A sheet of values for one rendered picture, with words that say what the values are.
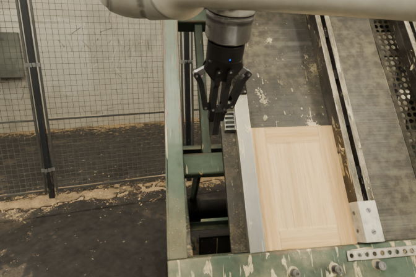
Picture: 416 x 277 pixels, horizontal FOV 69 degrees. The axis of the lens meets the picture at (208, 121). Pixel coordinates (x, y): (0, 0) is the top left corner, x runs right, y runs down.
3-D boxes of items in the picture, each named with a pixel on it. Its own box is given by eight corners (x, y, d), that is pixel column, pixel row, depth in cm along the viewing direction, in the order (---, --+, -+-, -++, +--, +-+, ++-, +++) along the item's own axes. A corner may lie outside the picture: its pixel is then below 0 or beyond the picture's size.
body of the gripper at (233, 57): (241, 31, 64) (234, 71, 69) (202, 31, 62) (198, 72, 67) (252, 47, 58) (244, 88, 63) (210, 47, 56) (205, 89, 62)
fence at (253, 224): (247, 252, 96) (250, 253, 92) (221, 8, 128) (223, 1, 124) (262, 251, 96) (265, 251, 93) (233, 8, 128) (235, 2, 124)
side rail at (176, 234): (168, 257, 98) (167, 260, 88) (162, -11, 135) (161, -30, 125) (186, 255, 99) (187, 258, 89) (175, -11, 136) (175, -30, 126)
